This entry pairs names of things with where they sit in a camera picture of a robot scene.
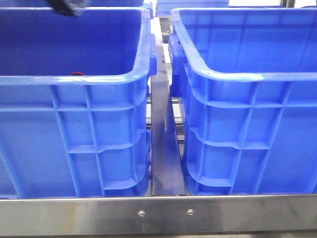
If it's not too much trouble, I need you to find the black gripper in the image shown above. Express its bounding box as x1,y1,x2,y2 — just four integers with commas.
46,0,89,16

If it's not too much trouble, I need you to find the blue bin back left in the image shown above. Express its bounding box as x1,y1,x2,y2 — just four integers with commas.
0,0,144,7

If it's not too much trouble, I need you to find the blue crate back centre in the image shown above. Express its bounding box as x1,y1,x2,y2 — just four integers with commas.
156,0,229,16

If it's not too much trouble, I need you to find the large blue bin left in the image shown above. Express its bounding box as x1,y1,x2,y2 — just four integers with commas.
0,7,157,199

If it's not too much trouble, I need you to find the large blue bin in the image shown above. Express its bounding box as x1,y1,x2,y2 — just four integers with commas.
0,7,157,199
171,8,317,195

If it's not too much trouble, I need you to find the large blue bin right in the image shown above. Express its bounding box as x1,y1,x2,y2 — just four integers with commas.
171,8,317,195

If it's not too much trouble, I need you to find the steel divider rail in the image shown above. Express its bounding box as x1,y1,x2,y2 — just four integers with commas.
149,42,186,197

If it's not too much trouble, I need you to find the steel front rail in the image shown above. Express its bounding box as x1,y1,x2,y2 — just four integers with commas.
0,195,317,237

